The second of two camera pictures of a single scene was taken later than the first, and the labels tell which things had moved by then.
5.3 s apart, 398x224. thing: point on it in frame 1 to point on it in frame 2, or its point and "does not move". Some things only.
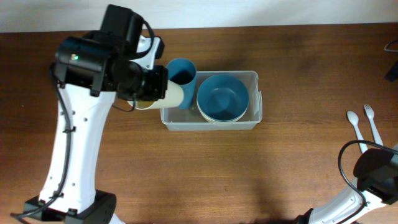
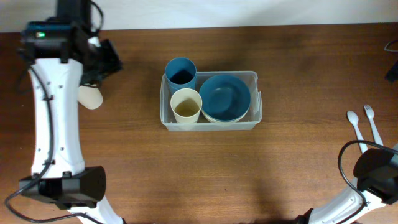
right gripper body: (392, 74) does not move
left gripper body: (143, 86) to (105, 63)
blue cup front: (183, 72) does not move
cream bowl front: (219, 121) does not move
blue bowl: (222, 97) does not move
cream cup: (173, 97) to (186, 103)
